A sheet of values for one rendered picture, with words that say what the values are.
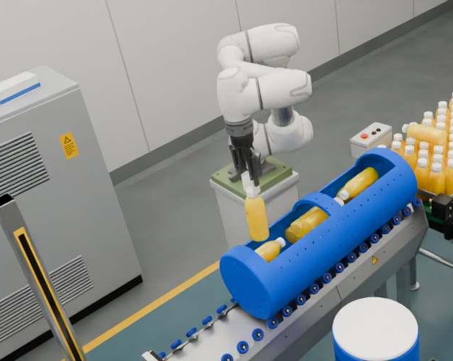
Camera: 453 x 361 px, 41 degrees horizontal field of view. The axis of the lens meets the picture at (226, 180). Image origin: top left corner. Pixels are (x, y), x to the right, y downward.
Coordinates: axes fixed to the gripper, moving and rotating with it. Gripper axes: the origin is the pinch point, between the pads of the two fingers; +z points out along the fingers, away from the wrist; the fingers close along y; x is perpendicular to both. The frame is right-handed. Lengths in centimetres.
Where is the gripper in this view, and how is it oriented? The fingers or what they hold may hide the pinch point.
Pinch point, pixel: (250, 183)
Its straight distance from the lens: 206.9
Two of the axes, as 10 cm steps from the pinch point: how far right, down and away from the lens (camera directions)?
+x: 7.3, -4.7, 4.9
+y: 6.6, 3.1, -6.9
